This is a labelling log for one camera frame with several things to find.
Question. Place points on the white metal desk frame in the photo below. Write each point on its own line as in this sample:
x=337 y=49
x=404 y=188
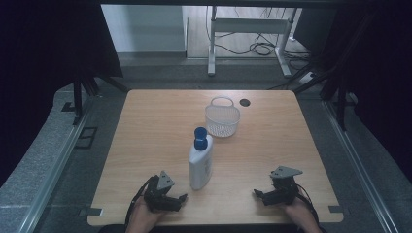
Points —
x=249 y=25

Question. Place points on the person's left hand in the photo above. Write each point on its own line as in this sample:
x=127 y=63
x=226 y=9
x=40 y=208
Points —
x=142 y=218

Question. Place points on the aluminium floor rail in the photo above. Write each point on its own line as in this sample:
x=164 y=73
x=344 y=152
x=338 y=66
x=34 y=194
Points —
x=56 y=171
x=356 y=168

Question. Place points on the black curtain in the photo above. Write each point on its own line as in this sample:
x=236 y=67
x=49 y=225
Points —
x=48 y=64
x=379 y=71

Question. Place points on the black tripod stand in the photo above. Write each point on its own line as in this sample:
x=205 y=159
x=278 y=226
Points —
x=340 y=97
x=77 y=97

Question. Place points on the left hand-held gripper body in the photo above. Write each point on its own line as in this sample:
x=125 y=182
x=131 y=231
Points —
x=158 y=198

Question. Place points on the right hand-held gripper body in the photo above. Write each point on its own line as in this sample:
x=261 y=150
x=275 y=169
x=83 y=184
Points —
x=284 y=189

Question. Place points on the dark round table grommet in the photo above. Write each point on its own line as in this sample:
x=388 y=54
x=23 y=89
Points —
x=245 y=102

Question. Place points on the white perforated plastic basket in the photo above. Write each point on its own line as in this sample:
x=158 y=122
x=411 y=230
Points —
x=223 y=122

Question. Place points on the black floor frame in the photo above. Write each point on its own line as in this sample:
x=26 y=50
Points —
x=86 y=137

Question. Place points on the white bottle with blue cap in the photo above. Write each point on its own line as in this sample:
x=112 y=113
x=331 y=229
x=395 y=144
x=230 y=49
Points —
x=200 y=163

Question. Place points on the dark cabinet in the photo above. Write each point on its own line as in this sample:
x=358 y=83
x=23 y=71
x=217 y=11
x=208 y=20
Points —
x=309 y=30

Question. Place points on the white power strip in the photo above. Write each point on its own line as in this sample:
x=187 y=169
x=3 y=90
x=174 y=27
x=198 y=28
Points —
x=307 y=77

